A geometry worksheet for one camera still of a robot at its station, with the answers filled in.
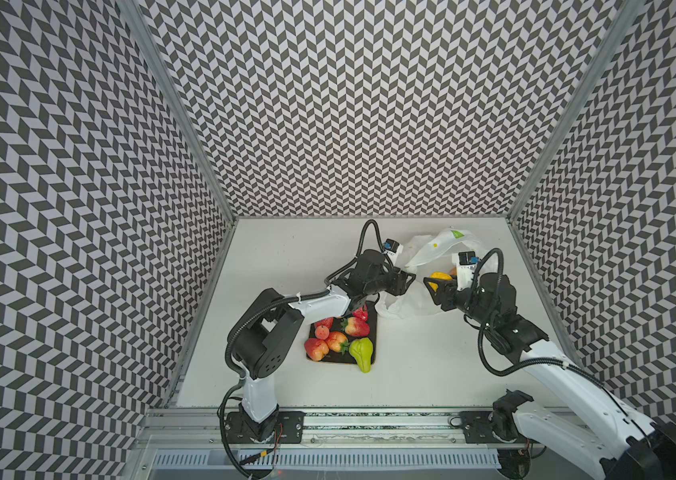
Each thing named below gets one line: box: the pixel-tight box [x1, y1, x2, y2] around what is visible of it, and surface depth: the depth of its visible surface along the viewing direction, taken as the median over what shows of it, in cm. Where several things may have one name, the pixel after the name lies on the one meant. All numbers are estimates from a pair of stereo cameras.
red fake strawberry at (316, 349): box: [304, 338, 329, 362], surface depth 82 cm
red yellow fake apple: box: [345, 316, 371, 337], surface depth 87 cm
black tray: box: [306, 300, 378, 364], surface depth 85 cm
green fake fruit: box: [349, 337, 373, 373], surface depth 82 cm
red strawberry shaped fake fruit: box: [352, 304, 369, 323], surface depth 91 cm
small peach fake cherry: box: [315, 325, 330, 340], surface depth 84 cm
